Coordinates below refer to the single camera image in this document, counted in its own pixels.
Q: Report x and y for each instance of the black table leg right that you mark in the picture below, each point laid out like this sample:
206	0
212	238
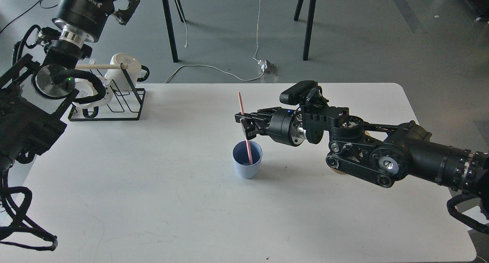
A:
309	27

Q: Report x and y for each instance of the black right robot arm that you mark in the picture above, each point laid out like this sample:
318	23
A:
381	154

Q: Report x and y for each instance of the floor power socket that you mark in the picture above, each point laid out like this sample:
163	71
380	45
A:
266	67

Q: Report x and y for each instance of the white mug front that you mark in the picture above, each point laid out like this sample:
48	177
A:
89	95

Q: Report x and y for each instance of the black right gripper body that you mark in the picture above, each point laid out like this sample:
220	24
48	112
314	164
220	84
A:
283	125

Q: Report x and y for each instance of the black table leg left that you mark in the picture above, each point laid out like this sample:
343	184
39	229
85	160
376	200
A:
169	25

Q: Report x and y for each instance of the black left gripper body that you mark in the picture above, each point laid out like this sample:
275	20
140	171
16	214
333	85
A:
86	16

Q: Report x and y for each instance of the wooden rack dowel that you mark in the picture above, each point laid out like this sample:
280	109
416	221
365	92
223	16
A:
98	66

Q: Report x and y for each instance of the black wire mug rack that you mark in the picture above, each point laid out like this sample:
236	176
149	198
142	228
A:
124	106

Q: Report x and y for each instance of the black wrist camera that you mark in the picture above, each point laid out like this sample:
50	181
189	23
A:
297	93

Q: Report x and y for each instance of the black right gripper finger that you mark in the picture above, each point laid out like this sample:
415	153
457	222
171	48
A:
249	129
261	116

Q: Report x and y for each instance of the bamboo cylinder holder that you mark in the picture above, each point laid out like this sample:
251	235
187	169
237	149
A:
338	171

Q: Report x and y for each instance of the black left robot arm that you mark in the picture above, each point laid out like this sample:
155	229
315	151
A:
35	93

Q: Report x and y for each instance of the black table leg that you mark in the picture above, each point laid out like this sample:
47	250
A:
169	25
309	27

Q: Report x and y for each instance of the blue plastic cup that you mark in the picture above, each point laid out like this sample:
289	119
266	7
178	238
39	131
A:
247	159

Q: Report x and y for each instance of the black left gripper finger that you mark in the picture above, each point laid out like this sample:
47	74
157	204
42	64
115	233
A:
124	15

